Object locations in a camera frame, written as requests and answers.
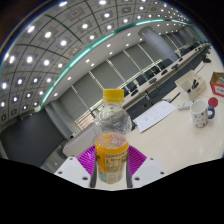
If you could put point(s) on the group of black desk microphones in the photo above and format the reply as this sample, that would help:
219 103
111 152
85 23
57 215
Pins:
152 80

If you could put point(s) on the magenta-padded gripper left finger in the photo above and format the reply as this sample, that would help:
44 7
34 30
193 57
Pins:
71 170

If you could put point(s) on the group of ceiling lights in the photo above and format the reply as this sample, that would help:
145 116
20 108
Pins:
48 34

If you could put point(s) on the long curved conference desk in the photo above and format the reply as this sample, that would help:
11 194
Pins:
173 71

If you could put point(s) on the row of black office chairs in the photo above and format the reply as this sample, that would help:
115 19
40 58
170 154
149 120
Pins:
149 74

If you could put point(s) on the clear yellow-capped drink bottle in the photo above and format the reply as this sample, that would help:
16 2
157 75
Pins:
111 153

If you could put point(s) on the white printed paper sheet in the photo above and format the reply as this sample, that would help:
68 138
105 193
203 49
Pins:
155 116

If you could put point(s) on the flat round red coaster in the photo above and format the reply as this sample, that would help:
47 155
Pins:
213 101

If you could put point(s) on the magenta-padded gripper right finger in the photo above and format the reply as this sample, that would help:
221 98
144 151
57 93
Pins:
148 170

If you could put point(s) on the open cardboard box red side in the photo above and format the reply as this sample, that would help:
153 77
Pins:
218 88

